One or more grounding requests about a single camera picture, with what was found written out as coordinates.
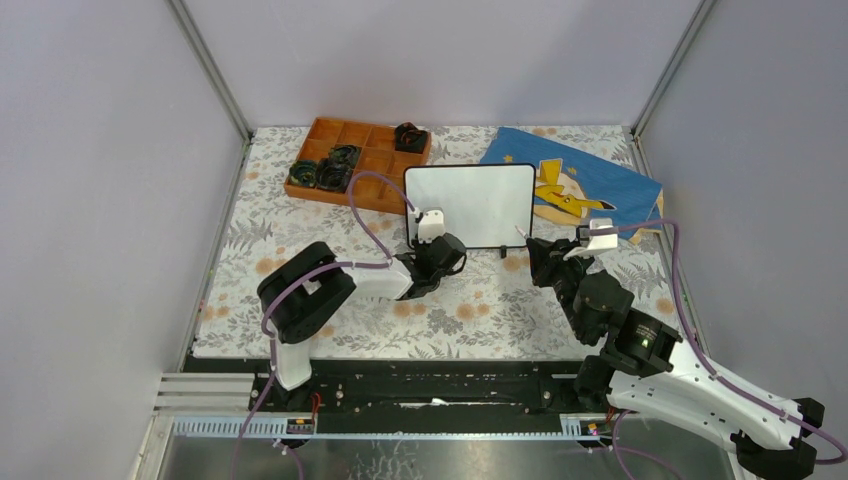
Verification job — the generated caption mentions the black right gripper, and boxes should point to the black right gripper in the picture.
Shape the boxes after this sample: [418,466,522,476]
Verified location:
[524,237,594,340]

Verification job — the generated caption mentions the white whiteboard black frame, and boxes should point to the white whiteboard black frame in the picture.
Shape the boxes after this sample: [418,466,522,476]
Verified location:
[403,163,536,250]

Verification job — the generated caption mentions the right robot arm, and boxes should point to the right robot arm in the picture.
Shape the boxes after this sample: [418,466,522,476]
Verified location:
[526,237,825,479]

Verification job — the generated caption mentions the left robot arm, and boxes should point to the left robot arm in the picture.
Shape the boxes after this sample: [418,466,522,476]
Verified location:
[257,233,467,411]

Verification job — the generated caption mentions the blue pikachu cloth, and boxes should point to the blue pikachu cloth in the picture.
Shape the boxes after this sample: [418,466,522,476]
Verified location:
[480,127,663,226]

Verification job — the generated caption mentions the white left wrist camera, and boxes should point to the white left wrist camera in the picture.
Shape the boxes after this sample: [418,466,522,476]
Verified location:
[410,208,446,246]

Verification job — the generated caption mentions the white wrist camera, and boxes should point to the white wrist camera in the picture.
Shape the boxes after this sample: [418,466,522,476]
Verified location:
[564,218,618,259]
[410,208,446,246]

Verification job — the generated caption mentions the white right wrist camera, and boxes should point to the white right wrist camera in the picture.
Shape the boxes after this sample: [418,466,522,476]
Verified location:
[564,218,618,259]

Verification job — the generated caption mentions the black cable coil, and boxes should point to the black cable coil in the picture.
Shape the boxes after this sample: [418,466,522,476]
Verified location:
[288,160,321,189]
[329,144,362,171]
[394,122,429,155]
[315,160,352,195]

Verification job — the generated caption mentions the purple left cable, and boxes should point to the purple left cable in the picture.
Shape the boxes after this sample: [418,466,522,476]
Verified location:
[228,171,419,480]

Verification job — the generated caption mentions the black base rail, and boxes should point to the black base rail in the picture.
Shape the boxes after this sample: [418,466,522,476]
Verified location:
[184,357,610,437]

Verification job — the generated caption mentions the aluminium frame post right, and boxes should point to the aluminium frame post right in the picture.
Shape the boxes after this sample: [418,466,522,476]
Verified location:
[630,0,718,138]

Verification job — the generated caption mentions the aluminium frame post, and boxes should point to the aluminium frame post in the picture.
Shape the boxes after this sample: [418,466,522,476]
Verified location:
[164,0,253,142]
[630,0,718,138]

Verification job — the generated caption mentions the aluminium frame post left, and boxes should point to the aluminium frame post left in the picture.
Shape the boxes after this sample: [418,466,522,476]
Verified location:
[164,0,253,142]

